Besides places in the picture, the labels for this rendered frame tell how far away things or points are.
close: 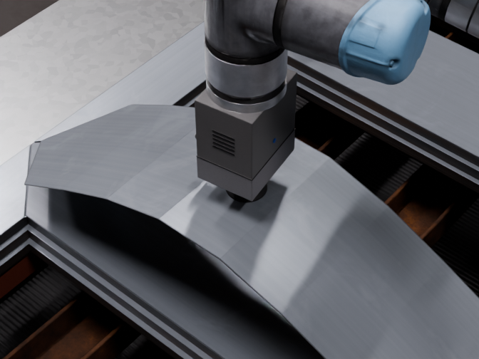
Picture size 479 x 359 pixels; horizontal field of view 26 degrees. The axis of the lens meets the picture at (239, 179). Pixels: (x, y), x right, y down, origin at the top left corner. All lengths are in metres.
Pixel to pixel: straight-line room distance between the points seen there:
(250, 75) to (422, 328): 0.32
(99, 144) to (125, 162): 0.09
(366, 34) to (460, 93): 0.64
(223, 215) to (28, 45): 0.75
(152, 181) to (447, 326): 0.34
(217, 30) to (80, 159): 0.37
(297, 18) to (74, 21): 0.94
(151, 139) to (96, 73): 0.47
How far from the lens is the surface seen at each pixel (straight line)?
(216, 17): 0.89
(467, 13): 0.93
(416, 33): 0.84
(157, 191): 1.08
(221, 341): 1.16
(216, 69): 0.92
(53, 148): 1.30
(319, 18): 0.84
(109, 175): 1.14
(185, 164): 1.11
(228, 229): 1.03
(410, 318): 1.05
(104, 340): 1.33
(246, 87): 0.92
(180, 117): 1.21
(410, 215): 1.53
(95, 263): 1.23
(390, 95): 1.44
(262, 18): 0.86
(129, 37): 1.71
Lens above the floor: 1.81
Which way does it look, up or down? 47 degrees down
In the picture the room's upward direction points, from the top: straight up
